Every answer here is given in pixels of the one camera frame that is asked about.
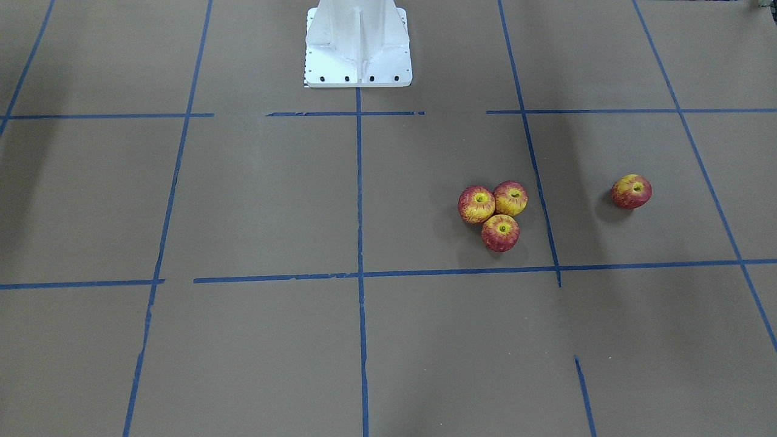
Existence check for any red yellow apple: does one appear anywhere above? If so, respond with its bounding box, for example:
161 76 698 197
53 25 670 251
610 174 653 210
481 215 521 252
493 180 528 217
458 185 496 224

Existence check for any red yellow apple front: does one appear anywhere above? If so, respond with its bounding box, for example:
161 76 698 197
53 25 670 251
481 215 521 252

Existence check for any red yellow apple back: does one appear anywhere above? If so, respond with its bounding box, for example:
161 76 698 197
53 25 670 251
493 180 528 217

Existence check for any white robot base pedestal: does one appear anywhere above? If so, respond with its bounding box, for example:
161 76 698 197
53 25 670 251
304 1 413 88

